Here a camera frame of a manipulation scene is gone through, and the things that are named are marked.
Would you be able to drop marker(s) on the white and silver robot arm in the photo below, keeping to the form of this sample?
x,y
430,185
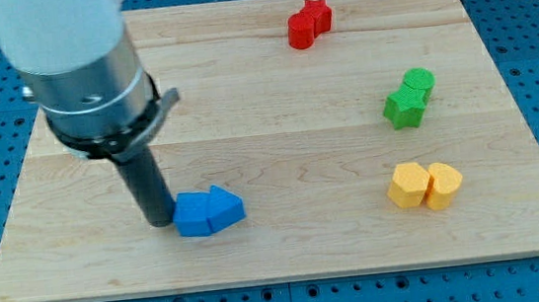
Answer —
x,y
78,63

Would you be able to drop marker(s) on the red cylinder block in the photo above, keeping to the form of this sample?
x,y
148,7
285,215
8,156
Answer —
x,y
301,34

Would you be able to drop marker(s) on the blue square block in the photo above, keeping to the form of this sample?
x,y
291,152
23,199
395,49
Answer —
x,y
190,215

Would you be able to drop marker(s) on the red star block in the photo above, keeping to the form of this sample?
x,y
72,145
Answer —
x,y
321,14

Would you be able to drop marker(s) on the green cylinder block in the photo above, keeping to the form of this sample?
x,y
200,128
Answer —
x,y
420,79

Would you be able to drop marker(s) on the blue triangular block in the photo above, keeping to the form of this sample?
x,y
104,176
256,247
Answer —
x,y
224,209

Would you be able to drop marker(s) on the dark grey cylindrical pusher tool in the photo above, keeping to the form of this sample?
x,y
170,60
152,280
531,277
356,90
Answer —
x,y
145,182

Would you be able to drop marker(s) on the green star block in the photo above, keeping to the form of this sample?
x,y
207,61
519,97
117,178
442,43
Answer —
x,y
405,107

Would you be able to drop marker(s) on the light wooden board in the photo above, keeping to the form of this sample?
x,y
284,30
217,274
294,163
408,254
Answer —
x,y
300,136

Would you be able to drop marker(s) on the yellow hexagon block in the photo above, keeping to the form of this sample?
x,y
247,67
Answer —
x,y
408,185

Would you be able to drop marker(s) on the yellow heart block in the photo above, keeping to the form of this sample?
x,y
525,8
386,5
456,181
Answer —
x,y
444,183

